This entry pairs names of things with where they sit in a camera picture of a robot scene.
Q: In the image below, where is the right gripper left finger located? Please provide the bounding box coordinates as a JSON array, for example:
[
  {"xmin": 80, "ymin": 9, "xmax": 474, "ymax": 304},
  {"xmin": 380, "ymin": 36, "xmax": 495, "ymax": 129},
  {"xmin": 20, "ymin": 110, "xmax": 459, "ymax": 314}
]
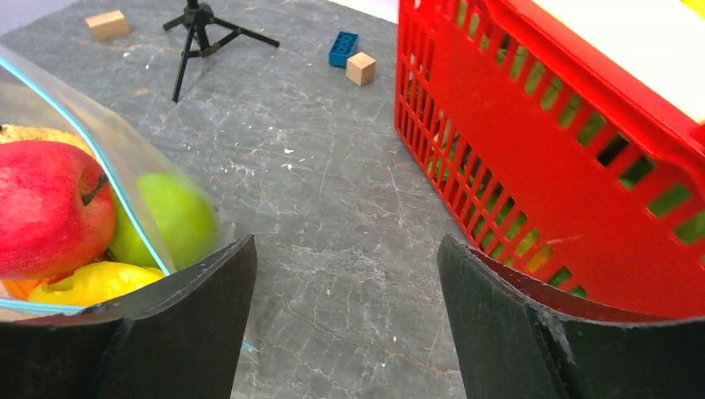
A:
[{"xmin": 1, "ymin": 234, "xmax": 257, "ymax": 399}]

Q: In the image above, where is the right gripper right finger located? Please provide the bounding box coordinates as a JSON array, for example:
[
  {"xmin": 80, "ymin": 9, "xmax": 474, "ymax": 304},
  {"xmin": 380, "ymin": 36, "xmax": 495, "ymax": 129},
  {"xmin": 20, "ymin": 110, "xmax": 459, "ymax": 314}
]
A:
[{"xmin": 437, "ymin": 235, "xmax": 704, "ymax": 398}]

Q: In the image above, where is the yellow starfruit toy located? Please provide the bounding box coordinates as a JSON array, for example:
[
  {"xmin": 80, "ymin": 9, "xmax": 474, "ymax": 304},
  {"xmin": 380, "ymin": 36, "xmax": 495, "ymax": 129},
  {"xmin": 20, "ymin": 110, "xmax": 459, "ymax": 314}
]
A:
[{"xmin": 28, "ymin": 261, "xmax": 165, "ymax": 307}]

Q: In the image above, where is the green apple toy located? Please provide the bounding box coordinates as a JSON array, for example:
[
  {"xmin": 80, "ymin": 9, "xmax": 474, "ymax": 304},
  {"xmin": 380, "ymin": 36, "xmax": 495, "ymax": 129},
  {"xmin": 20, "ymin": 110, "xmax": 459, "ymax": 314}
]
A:
[{"xmin": 110, "ymin": 173, "xmax": 219, "ymax": 270}]

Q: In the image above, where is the clear zip top bag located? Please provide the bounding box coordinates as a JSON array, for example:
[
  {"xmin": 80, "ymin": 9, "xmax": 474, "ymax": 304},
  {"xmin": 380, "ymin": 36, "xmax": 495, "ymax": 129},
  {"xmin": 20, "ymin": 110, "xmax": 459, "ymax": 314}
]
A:
[{"xmin": 1, "ymin": 47, "xmax": 235, "ymax": 321}]

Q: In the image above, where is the red apple toy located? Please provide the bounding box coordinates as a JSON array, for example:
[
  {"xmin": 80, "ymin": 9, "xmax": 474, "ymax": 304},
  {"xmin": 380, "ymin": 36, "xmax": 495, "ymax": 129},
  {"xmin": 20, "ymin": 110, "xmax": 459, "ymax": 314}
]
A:
[{"xmin": 1, "ymin": 140, "xmax": 116, "ymax": 279}]

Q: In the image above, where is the yellow lemon toy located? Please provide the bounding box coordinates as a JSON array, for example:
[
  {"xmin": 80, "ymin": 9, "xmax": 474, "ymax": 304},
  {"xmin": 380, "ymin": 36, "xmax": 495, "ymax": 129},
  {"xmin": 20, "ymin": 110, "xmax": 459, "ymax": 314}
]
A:
[{"xmin": 1, "ymin": 124, "xmax": 96, "ymax": 160}]

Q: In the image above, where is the orange fruit toy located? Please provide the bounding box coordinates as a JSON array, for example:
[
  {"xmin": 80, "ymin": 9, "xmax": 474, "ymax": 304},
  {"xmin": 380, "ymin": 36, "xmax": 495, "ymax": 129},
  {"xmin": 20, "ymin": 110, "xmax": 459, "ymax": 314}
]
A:
[{"xmin": 1, "ymin": 279, "xmax": 44, "ymax": 301}]

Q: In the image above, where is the red plastic basket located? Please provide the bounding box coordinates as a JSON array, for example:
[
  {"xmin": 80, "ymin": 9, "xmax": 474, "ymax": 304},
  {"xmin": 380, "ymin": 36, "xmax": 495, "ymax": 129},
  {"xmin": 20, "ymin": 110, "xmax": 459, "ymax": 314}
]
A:
[{"xmin": 395, "ymin": 1, "xmax": 704, "ymax": 318}]

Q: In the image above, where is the black tripod stand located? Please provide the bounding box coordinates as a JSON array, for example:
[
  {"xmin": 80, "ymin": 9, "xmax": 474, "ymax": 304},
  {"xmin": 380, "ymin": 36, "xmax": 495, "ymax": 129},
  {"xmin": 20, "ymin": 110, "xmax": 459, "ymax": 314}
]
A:
[{"xmin": 162, "ymin": 0, "xmax": 280, "ymax": 102}]

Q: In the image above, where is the small wooden cube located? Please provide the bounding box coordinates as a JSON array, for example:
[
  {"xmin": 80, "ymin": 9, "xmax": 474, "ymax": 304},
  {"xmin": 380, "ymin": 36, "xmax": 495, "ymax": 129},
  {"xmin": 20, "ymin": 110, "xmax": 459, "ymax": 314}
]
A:
[{"xmin": 346, "ymin": 52, "xmax": 377, "ymax": 86}]

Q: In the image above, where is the wooden block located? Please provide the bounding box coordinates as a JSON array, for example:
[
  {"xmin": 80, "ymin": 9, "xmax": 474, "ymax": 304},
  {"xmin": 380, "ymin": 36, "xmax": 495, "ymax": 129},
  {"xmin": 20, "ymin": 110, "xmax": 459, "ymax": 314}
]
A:
[{"xmin": 85, "ymin": 10, "xmax": 131, "ymax": 42}]

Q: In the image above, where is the blue toy brick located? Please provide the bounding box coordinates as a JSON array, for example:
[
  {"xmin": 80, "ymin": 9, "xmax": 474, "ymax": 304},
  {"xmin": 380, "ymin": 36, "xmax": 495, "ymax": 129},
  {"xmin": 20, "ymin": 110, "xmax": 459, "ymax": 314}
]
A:
[{"xmin": 328, "ymin": 31, "xmax": 359, "ymax": 69}]

